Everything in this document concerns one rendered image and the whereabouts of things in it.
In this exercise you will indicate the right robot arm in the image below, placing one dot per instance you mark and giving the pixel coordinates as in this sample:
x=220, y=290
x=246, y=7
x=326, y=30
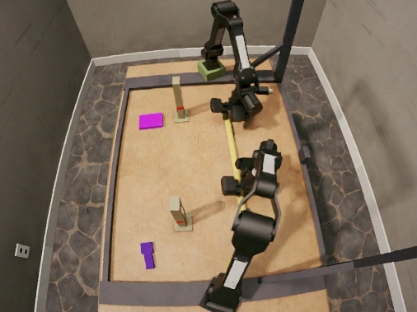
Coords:
x=244, y=71

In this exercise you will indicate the purple rectangular block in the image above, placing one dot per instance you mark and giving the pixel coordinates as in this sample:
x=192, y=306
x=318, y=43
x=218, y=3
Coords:
x=148, y=121

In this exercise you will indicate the long yellow rail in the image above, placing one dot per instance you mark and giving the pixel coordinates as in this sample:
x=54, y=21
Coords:
x=233, y=155

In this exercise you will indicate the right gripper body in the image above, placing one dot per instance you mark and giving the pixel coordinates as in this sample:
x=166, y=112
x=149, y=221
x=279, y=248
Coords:
x=217, y=106

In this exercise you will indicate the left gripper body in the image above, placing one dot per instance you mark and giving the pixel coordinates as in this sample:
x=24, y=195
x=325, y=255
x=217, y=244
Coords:
x=231, y=187

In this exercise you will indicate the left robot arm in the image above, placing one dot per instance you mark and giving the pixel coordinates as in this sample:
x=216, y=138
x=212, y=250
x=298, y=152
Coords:
x=252, y=231

